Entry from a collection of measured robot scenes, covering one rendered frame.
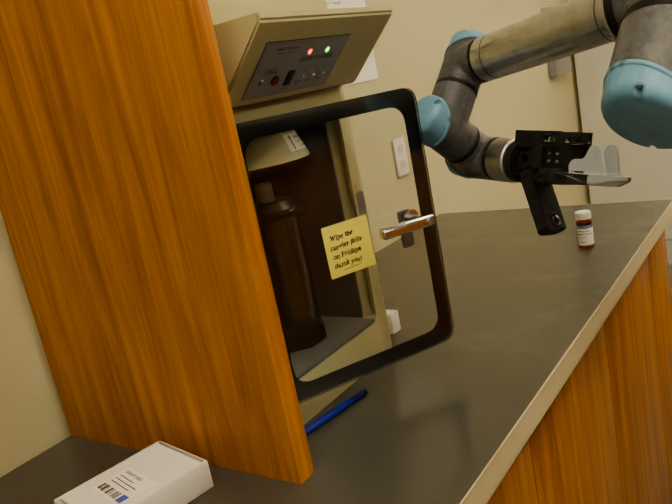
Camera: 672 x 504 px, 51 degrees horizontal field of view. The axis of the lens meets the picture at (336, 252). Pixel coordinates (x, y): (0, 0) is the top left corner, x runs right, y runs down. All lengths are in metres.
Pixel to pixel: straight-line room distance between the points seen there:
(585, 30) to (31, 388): 1.02
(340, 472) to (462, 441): 0.16
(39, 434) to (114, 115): 0.59
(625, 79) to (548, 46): 0.24
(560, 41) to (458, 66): 0.20
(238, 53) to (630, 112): 0.48
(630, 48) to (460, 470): 0.55
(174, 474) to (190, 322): 0.19
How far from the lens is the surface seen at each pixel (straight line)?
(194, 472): 0.96
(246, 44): 0.86
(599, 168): 1.09
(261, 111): 1.00
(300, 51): 0.96
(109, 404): 1.15
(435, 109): 1.17
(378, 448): 0.97
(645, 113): 0.93
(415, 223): 1.00
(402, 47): 2.28
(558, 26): 1.11
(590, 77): 3.90
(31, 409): 1.27
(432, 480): 0.89
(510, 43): 1.16
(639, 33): 0.95
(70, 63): 0.97
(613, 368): 1.57
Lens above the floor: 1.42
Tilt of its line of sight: 13 degrees down
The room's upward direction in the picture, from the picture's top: 11 degrees counter-clockwise
